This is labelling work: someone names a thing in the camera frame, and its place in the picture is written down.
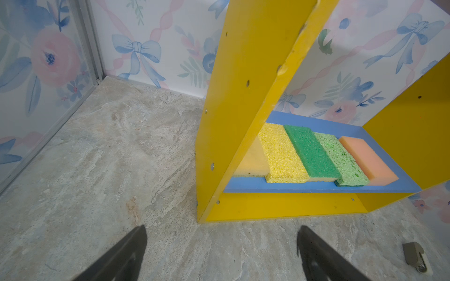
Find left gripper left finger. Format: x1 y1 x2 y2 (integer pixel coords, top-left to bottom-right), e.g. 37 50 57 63
75 225 147 281

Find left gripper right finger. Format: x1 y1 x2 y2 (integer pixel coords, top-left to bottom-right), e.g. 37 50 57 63
296 226 369 281

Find light green sponge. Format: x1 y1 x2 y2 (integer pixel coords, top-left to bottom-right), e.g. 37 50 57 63
314 132 370 187

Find dark green sponge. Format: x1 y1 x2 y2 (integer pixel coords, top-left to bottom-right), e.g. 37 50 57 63
284 125 341 182

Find bright yellow sponge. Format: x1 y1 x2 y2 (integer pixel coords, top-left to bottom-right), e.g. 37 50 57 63
258 123 310 183

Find orange pink sponge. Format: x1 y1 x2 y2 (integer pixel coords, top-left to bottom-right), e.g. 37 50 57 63
339 137 399 186

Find pale yellow sponge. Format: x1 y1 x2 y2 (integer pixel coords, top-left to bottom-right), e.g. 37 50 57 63
233 137 270 177

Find yellow shelf pink blue boards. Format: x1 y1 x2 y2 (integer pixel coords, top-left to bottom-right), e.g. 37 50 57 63
195 1 450 223

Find small brass metal piece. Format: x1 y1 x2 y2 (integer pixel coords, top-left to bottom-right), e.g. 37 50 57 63
403 242 433 276

